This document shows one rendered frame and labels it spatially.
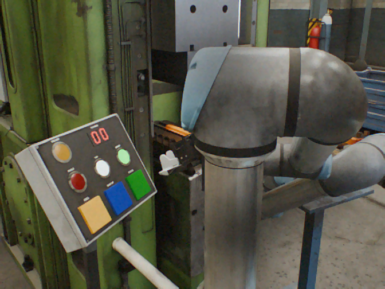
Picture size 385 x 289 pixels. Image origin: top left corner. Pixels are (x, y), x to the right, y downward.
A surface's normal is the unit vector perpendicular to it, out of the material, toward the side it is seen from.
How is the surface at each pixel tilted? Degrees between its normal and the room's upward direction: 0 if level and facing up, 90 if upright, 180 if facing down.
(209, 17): 90
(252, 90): 77
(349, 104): 90
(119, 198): 60
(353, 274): 0
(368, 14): 90
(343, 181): 91
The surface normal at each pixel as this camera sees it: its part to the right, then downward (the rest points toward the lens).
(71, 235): -0.44, 0.29
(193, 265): 0.63, 0.25
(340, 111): 0.41, 0.43
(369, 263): 0.00, -0.94
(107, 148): 0.78, -0.35
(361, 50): -0.88, 0.15
